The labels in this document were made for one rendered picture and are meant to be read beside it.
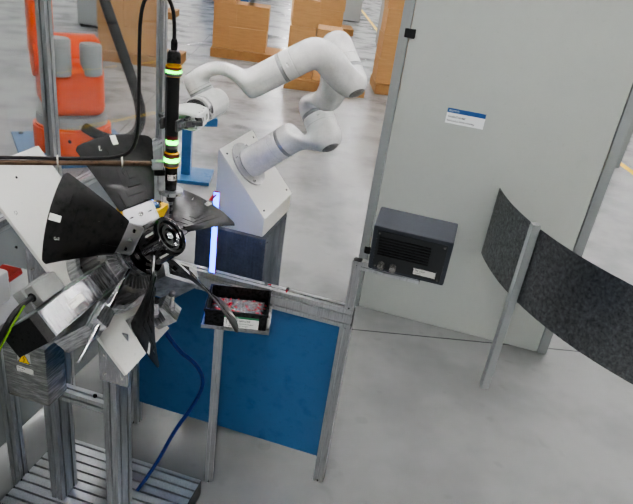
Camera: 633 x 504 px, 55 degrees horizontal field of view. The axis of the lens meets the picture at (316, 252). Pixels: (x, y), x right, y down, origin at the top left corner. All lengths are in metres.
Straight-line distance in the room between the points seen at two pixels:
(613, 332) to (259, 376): 1.48
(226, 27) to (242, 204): 8.79
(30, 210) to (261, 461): 1.48
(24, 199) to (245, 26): 9.36
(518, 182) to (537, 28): 0.78
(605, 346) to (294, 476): 1.43
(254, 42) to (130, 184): 9.32
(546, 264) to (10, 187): 2.24
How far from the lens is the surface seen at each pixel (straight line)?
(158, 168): 1.80
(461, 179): 3.48
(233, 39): 11.10
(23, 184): 1.94
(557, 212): 3.55
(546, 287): 3.05
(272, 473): 2.76
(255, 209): 2.44
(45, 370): 2.06
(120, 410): 2.17
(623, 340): 2.87
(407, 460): 2.94
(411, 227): 2.00
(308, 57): 1.89
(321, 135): 2.30
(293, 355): 2.40
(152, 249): 1.76
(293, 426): 2.62
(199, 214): 2.01
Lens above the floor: 2.02
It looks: 27 degrees down
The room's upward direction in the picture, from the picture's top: 8 degrees clockwise
